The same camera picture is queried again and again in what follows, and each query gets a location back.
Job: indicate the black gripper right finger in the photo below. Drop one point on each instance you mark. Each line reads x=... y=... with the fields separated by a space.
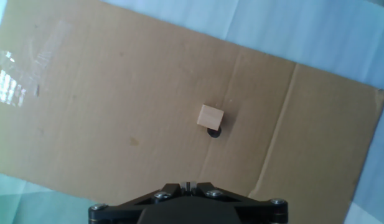
x=260 y=211

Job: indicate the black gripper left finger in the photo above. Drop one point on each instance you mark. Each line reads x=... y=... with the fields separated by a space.
x=123 y=213

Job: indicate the small wooden block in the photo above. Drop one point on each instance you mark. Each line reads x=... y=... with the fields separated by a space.
x=210 y=116

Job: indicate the clear tape patch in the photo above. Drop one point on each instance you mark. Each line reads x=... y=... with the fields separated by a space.
x=30 y=68

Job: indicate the small black round disc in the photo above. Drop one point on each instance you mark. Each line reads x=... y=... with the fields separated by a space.
x=214 y=133

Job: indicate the brown cardboard sheet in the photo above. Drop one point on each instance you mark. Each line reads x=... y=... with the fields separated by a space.
x=132 y=93

